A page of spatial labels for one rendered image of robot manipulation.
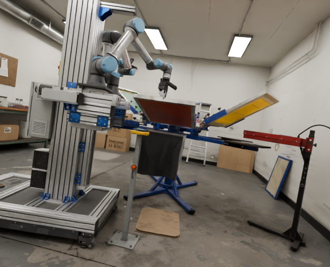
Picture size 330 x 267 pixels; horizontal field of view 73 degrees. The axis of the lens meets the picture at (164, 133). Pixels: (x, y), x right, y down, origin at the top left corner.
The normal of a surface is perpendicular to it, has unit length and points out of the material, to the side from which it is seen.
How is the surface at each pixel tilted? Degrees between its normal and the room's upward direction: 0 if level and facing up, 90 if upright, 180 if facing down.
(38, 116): 90
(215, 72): 90
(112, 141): 90
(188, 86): 90
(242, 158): 78
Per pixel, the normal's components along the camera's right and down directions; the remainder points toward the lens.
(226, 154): -0.13, -0.18
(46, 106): -0.02, 0.05
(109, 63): 0.59, 0.25
